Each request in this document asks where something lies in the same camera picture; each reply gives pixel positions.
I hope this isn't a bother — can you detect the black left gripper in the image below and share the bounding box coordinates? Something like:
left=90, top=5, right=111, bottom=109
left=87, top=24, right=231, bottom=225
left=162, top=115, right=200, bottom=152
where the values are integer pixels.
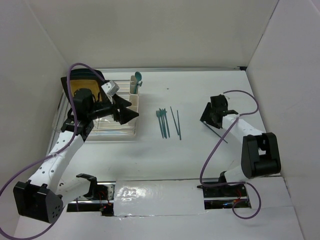
left=87, top=93, right=139, bottom=125

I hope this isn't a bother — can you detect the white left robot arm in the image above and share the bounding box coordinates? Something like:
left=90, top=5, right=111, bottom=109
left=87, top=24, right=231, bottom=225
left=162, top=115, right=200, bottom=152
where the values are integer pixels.
left=13, top=88, right=139, bottom=224

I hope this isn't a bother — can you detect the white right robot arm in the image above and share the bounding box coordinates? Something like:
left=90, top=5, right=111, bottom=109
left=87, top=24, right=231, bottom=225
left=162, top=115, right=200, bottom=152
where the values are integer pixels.
left=200, top=94, right=282, bottom=196

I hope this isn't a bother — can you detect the white utensil holder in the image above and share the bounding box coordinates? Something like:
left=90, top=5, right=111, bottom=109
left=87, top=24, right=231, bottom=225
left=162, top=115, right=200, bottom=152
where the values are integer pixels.
left=126, top=75, right=141, bottom=126

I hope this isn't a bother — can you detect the clear plastic dish rack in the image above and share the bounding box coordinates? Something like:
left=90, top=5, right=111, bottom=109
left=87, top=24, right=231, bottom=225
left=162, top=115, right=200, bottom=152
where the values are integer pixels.
left=52, top=79, right=138, bottom=141

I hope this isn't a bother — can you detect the yellow square plate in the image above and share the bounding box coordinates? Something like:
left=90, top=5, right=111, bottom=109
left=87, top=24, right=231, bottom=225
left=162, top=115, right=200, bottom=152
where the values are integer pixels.
left=70, top=76, right=107, bottom=102

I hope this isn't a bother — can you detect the dark teal plate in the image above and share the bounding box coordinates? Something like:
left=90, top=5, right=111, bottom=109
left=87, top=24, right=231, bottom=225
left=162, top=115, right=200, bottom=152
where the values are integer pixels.
left=70, top=68, right=104, bottom=79

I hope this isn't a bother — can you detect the white taped cover panel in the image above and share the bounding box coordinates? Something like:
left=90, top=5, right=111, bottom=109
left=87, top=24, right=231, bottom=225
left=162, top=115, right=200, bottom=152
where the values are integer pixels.
left=113, top=180, right=206, bottom=217

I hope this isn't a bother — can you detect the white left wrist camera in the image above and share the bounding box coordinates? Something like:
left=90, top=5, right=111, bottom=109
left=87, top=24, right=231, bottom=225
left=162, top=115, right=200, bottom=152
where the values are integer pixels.
left=101, top=80, right=120, bottom=97

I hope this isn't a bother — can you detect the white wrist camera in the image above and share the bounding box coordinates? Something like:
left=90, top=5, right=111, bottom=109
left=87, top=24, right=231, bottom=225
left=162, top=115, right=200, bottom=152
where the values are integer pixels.
left=101, top=80, right=120, bottom=97
left=219, top=94, right=230, bottom=100

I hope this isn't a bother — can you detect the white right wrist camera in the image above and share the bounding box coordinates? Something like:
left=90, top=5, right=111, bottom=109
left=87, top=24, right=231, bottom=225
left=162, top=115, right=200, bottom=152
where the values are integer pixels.
left=219, top=94, right=230, bottom=100

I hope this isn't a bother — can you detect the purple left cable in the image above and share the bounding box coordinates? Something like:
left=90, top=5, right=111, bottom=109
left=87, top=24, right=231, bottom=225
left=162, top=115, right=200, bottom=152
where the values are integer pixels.
left=0, top=62, right=108, bottom=238

